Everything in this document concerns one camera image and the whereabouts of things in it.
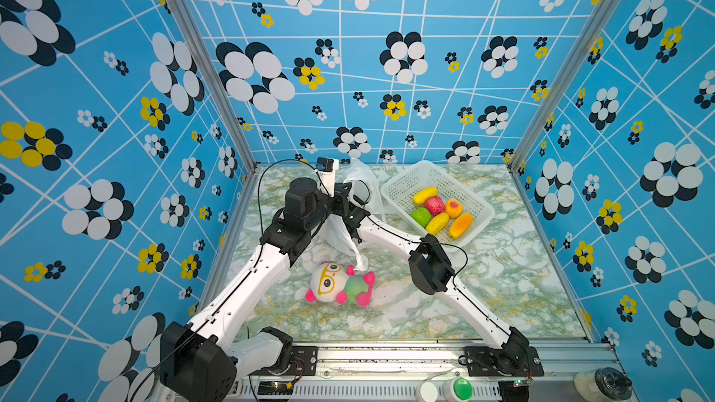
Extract translucent white plastic bag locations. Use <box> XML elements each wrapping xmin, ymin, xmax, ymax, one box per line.
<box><xmin>320</xmin><ymin>160</ymin><xmax>385</xmax><ymax>273</ymax></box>

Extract orange mango fruit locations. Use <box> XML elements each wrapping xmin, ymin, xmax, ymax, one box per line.
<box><xmin>449</xmin><ymin>212</ymin><xmax>474</xmax><ymax>239</ymax></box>

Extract white plastic mesh basket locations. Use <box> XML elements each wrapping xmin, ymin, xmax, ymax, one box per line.
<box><xmin>381</xmin><ymin>161</ymin><xmax>495</xmax><ymax>249</ymax></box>

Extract aluminium front rail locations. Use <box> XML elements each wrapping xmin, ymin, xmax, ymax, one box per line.
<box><xmin>223</xmin><ymin>338</ymin><xmax>623</xmax><ymax>401</ymax></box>

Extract pink red fruit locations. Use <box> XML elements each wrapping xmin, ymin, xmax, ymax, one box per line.
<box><xmin>424</xmin><ymin>197</ymin><xmax>445</xmax><ymax>217</ymax></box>

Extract clear tape roll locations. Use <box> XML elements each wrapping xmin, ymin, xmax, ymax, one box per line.
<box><xmin>573</xmin><ymin>368</ymin><xmax>633</xmax><ymax>402</ymax></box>

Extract right aluminium corner post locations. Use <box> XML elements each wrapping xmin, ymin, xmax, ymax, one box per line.
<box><xmin>508</xmin><ymin>0</ymin><xmax>621</xmax><ymax>176</ymax></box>

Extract white round button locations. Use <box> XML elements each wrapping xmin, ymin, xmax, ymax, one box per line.
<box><xmin>414</xmin><ymin>382</ymin><xmax>439</xmax><ymax>402</ymax></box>

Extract green fruit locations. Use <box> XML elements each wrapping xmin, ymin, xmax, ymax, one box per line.
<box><xmin>411</xmin><ymin>207</ymin><xmax>432</xmax><ymax>228</ymax></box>

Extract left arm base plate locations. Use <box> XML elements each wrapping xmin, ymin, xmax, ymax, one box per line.
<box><xmin>267</xmin><ymin>345</ymin><xmax>318</xmax><ymax>377</ymax></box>

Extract left aluminium corner post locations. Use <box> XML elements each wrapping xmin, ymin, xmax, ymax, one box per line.
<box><xmin>169</xmin><ymin>0</ymin><xmax>256</xmax><ymax>176</ymax></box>

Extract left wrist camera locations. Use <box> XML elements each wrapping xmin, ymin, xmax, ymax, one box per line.
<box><xmin>316</xmin><ymin>157</ymin><xmax>339</xmax><ymax>197</ymax></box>

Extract green round button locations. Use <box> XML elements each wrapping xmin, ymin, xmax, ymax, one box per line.
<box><xmin>443</xmin><ymin>377</ymin><xmax>474</xmax><ymax>402</ymax></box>

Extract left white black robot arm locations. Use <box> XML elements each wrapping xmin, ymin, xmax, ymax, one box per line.
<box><xmin>156</xmin><ymin>178</ymin><xmax>352</xmax><ymax>401</ymax></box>

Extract yellow banana fruit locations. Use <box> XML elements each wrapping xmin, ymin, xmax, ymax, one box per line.
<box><xmin>413</xmin><ymin>187</ymin><xmax>439</xmax><ymax>206</ymax></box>
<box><xmin>426</xmin><ymin>212</ymin><xmax>451</xmax><ymax>236</ymax></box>

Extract colourful plush toy with glasses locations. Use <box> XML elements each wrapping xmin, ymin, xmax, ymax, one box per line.
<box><xmin>305</xmin><ymin>262</ymin><xmax>376</xmax><ymax>307</ymax></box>

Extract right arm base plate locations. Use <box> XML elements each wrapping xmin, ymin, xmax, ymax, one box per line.
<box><xmin>458</xmin><ymin>346</ymin><xmax>545</xmax><ymax>378</ymax></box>

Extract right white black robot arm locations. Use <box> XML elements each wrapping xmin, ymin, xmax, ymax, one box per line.
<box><xmin>341</xmin><ymin>208</ymin><xmax>530</xmax><ymax>374</ymax></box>

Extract peach fruit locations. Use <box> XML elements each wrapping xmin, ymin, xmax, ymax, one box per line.
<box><xmin>445</xmin><ymin>199</ymin><xmax>464</xmax><ymax>219</ymax></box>

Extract aluminium corner post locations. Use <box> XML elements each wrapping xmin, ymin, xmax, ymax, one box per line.
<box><xmin>508</xmin><ymin>0</ymin><xmax>621</xmax><ymax>176</ymax></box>
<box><xmin>169</xmin><ymin>0</ymin><xmax>256</xmax><ymax>176</ymax></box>

